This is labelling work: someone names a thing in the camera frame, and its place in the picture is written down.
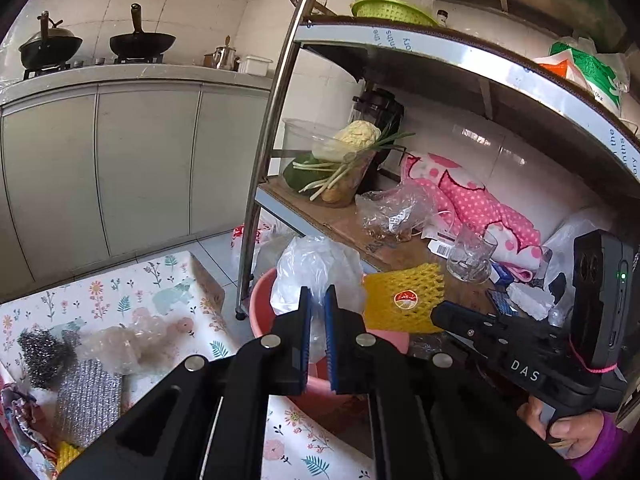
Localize yellow foam fruit net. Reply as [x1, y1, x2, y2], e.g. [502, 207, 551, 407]
[361, 261, 446, 335]

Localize dark green vegetable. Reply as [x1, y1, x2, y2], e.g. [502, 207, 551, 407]
[283, 155, 331, 194]

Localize clear bag with contents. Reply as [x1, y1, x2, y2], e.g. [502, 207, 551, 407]
[356, 180, 437, 244]

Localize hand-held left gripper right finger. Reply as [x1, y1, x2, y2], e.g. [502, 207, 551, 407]
[324, 285, 581, 480]

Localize silver scouring cloth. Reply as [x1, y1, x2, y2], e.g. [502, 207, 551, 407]
[50, 360, 124, 449]

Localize small blue box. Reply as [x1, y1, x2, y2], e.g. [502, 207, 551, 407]
[486, 262, 517, 317]

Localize cardboard sheet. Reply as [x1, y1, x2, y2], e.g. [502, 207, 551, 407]
[260, 179, 501, 312]

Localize red and white plastic bag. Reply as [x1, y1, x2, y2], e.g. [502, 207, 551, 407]
[230, 215, 301, 282]

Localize black wok with lid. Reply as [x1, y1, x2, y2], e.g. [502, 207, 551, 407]
[19, 10, 84, 71]

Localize clear plastic tub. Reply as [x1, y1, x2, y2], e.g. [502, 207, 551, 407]
[282, 117, 382, 209]

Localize metal shelf rack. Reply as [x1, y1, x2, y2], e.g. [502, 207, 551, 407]
[235, 0, 640, 322]

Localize cauliflower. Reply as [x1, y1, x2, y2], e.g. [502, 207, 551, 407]
[312, 120, 382, 163]

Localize white bag with black print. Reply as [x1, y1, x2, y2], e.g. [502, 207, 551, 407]
[542, 207, 626, 327]

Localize white barcode label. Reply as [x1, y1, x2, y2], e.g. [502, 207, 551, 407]
[427, 237, 459, 259]

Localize person's right hand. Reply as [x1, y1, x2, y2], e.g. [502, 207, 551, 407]
[517, 400, 607, 459]

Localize colourful crumpled wrapper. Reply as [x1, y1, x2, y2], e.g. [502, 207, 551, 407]
[0, 382, 57, 467]

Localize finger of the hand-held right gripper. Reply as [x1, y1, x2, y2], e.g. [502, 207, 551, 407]
[431, 301, 506, 361]

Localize metal kettle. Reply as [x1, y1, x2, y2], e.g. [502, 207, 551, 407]
[202, 35, 239, 72]

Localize white rectangular container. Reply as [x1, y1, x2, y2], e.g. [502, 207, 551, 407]
[236, 55, 274, 77]

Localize pink polka dot cloth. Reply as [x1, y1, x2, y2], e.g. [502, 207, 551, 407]
[402, 152, 544, 281]

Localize gas stove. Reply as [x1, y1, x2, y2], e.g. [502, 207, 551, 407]
[22, 54, 166, 81]

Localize clear plastic bag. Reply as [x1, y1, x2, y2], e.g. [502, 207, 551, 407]
[270, 235, 369, 363]

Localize white foam piece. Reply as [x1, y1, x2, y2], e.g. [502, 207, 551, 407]
[507, 282, 556, 319]

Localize grey kitchen cabinets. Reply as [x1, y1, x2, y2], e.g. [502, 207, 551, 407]
[0, 66, 274, 306]

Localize person's right forearm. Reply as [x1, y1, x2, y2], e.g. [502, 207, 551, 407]
[570, 410, 637, 480]

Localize floral tablecloth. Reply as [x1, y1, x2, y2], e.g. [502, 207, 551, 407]
[0, 250, 377, 480]

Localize green onions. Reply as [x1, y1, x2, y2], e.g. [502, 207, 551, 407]
[292, 132, 416, 202]

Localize green and white sack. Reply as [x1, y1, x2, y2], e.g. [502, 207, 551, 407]
[532, 37, 631, 117]

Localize steel wool ball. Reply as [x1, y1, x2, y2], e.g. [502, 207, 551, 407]
[17, 329, 81, 391]

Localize small yellow foam piece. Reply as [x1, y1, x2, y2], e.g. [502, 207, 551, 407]
[55, 442, 84, 474]

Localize pink plastic bucket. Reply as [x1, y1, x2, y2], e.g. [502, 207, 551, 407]
[248, 266, 411, 411]

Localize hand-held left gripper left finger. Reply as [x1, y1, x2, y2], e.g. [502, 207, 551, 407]
[57, 286, 314, 480]

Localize black blender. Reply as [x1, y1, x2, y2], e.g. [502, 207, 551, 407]
[351, 87, 406, 172]

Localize crumpled clear plastic wrap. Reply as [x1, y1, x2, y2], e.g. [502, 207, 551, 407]
[80, 309, 197, 376]

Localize green plastic basket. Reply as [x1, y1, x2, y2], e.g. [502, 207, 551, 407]
[350, 0, 441, 27]

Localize glass cup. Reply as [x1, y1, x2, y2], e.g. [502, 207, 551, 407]
[446, 225, 500, 285]

